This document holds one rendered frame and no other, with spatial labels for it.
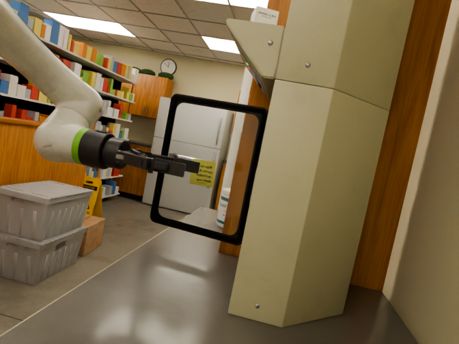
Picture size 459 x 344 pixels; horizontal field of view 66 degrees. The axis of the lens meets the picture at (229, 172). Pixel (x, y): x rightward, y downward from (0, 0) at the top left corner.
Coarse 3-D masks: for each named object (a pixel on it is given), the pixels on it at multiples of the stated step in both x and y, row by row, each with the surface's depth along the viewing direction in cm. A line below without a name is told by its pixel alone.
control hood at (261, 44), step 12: (228, 24) 68; (240, 24) 67; (252, 24) 67; (264, 24) 67; (240, 36) 68; (252, 36) 67; (264, 36) 67; (276, 36) 66; (240, 48) 74; (252, 48) 67; (264, 48) 67; (276, 48) 67; (252, 60) 68; (264, 60) 67; (276, 60) 67; (264, 72) 67; (276, 72) 67; (264, 84) 75
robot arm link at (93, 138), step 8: (104, 128) 87; (88, 136) 85; (96, 136) 85; (104, 136) 85; (112, 136) 88; (80, 144) 84; (88, 144) 84; (96, 144) 84; (104, 144) 85; (80, 152) 84; (88, 152) 84; (96, 152) 84; (80, 160) 86; (88, 160) 85; (96, 160) 84; (96, 168) 88; (104, 168) 87
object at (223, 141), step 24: (192, 120) 105; (216, 120) 102; (240, 120) 100; (192, 144) 105; (216, 144) 103; (240, 144) 100; (216, 168) 103; (240, 168) 101; (168, 192) 107; (192, 192) 105; (216, 192) 103; (240, 192) 101; (168, 216) 107; (192, 216) 105; (216, 216) 103
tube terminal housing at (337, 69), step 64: (320, 0) 65; (384, 0) 69; (320, 64) 66; (384, 64) 73; (320, 128) 66; (384, 128) 77; (256, 192) 69; (320, 192) 69; (256, 256) 69; (320, 256) 72; (256, 320) 70
